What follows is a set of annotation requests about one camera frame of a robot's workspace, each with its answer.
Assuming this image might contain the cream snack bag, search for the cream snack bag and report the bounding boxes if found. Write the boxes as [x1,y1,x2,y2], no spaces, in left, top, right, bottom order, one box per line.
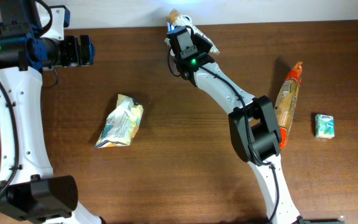
[94,94,144,149]

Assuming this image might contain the white tube gold cap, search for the white tube gold cap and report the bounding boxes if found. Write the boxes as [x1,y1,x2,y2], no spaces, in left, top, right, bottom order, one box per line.
[167,9,220,55]

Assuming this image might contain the orange spaghetti packet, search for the orange spaghetti packet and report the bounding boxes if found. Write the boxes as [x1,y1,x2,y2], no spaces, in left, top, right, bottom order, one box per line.
[275,61,303,149]

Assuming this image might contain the green tissue pack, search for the green tissue pack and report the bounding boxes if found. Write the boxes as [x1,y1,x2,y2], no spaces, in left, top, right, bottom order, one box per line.
[315,114,335,139]

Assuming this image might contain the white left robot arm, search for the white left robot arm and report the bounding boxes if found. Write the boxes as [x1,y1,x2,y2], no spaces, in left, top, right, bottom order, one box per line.
[0,1,104,224]

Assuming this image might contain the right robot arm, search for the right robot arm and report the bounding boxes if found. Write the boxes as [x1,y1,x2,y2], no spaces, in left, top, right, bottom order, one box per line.
[167,25,304,223]

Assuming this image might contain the black right camera cable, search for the black right camera cable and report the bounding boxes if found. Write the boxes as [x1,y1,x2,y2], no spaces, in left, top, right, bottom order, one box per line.
[166,46,183,78]

